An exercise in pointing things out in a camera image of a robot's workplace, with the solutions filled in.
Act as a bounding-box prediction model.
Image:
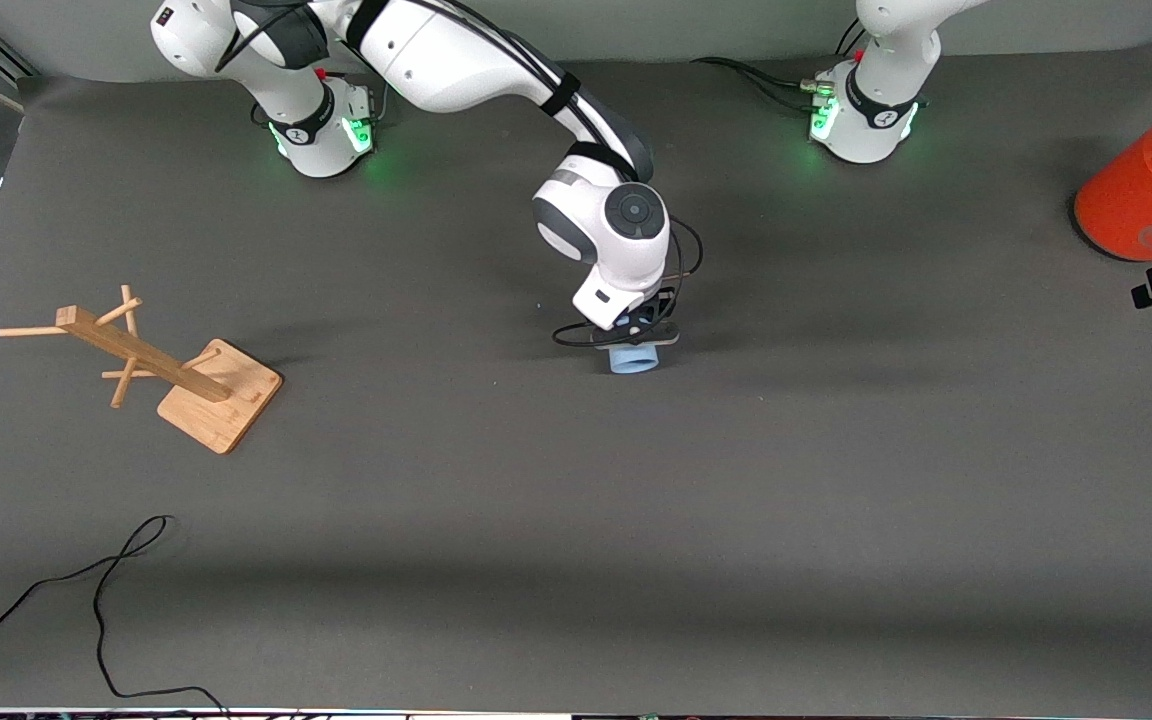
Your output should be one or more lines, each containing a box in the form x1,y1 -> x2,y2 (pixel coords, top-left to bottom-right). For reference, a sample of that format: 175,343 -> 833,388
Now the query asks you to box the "orange cylindrical canister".
1073,98 -> 1152,264

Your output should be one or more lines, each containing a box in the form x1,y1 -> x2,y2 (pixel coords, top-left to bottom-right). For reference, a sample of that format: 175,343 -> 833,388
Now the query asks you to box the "wooden mug tree stand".
0,284 -> 284,456

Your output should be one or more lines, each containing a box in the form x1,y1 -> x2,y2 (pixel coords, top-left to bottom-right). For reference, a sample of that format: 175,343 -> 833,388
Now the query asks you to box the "thin black loose cable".
0,514 -> 233,717

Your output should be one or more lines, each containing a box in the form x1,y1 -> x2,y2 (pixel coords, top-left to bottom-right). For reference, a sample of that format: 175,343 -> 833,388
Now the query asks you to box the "black left arm base cable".
690,56 -> 829,114

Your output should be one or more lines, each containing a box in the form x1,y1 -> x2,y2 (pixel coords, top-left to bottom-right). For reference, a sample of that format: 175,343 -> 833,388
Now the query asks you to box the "light blue cup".
608,343 -> 661,376

